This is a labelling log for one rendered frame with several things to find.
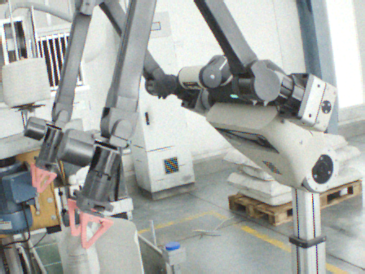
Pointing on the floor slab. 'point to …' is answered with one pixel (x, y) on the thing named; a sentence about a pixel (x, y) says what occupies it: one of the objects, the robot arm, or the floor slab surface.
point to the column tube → (10, 257)
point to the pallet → (279, 214)
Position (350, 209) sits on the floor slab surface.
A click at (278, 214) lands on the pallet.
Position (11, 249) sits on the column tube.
